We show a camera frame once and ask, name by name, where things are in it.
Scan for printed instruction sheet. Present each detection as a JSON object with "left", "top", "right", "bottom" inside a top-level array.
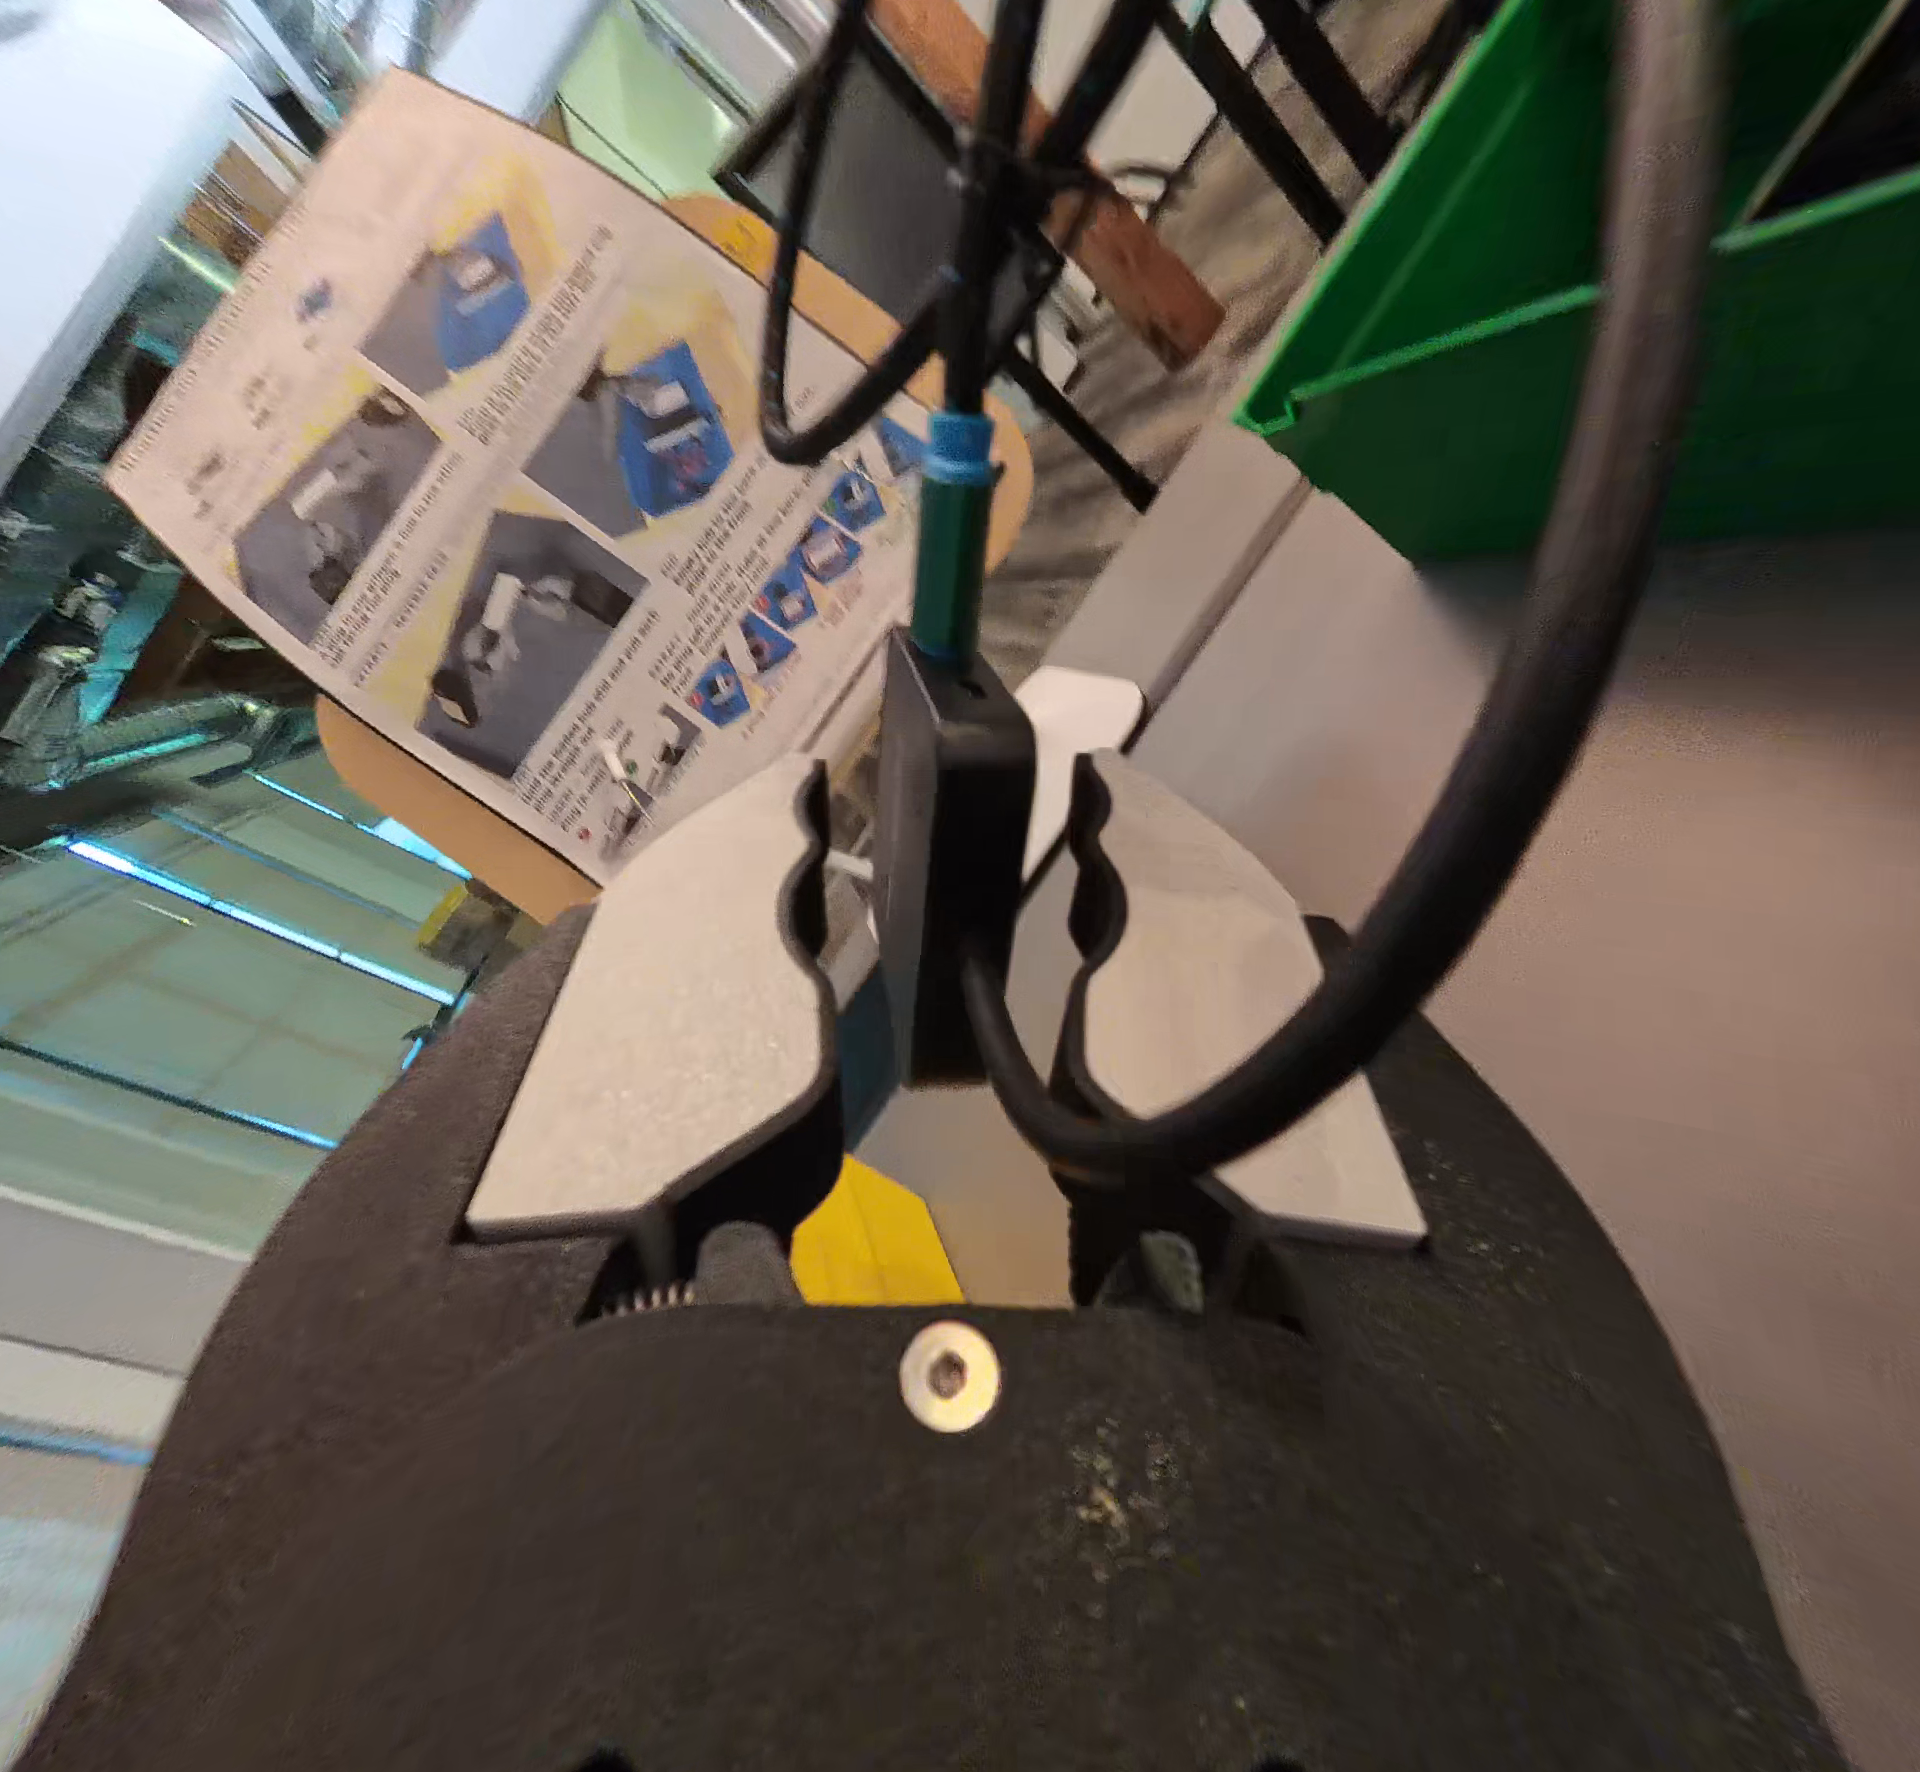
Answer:
[{"left": 107, "top": 69, "right": 963, "bottom": 860}]

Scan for yellow plastic bin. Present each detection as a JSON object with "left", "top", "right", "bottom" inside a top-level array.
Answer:
[{"left": 785, "top": 1159, "right": 967, "bottom": 1312}]

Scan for white stand base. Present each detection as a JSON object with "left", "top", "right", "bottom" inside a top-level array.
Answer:
[{"left": 1007, "top": 662, "right": 1149, "bottom": 888}]

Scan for green plastic bin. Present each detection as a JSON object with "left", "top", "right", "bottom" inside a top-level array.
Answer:
[{"left": 1232, "top": 0, "right": 1920, "bottom": 572}]

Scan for black usb hub lead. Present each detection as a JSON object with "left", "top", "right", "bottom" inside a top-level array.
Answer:
[{"left": 955, "top": 0, "right": 1737, "bottom": 1190}]

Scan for thin braided cable green plugs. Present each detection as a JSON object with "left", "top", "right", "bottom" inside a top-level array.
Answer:
[{"left": 753, "top": 0, "right": 1308, "bottom": 673}]

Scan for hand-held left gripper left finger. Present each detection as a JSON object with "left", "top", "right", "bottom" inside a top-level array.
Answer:
[{"left": 464, "top": 764, "right": 860, "bottom": 1241}]

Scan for instruction sheet on stand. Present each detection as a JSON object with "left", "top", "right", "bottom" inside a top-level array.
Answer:
[{"left": 313, "top": 182, "right": 1031, "bottom": 929}]

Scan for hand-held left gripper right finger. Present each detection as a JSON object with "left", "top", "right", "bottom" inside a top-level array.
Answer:
[{"left": 1054, "top": 742, "right": 1433, "bottom": 1258}]

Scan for black usb hub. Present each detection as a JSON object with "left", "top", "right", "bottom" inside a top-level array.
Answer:
[{"left": 875, "top": 622, "right": 1031, "bottom": 1088}]

